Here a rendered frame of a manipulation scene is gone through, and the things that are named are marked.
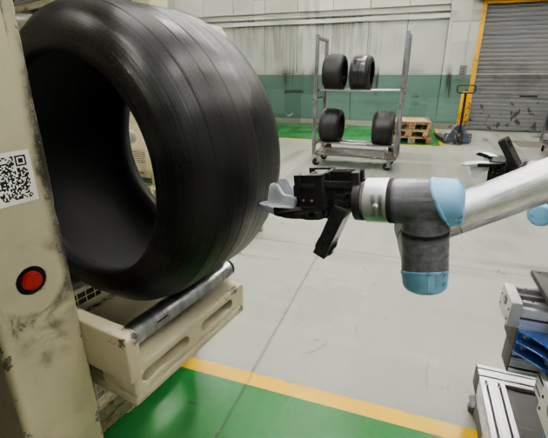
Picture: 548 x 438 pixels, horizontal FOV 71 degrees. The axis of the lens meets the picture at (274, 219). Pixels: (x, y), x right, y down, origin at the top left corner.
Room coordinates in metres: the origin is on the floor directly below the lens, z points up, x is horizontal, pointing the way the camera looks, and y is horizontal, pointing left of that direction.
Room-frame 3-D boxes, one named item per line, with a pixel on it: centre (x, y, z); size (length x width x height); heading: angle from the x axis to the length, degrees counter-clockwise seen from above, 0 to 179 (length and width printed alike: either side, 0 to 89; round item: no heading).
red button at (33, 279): (0.53, 0.38, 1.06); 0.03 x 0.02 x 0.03; 151
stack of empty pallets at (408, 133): (8.95, -3.13, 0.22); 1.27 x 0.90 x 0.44; 161
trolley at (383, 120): (6.19, -1.31, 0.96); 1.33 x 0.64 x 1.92; 69
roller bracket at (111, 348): (0.63, 0.41, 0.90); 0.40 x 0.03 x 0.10; 61
